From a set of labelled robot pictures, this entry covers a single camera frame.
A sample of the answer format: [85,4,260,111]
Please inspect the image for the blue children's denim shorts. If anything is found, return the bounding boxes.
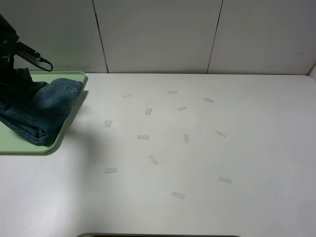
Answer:
[0,68,83,146]

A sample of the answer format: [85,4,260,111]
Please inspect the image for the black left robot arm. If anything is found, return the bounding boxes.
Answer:
[0,15,19,100]

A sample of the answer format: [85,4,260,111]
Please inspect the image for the light green plastic tray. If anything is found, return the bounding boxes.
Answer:
[0,72,87,155]

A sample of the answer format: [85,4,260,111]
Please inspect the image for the clear tape strip mid left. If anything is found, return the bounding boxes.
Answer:
[146,108,152,115]

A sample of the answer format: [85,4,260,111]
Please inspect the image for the clear tape strip centre right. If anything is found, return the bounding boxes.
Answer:
[183,134,189,143]

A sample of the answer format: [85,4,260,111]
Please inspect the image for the clear tape strip left front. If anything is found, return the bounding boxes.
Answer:
[105,167,117,174]

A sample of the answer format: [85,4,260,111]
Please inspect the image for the clear tape strip front right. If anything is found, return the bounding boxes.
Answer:
[218,176,232,184]

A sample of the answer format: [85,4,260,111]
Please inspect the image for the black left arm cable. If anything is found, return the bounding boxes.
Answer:
[16,40,53,73]

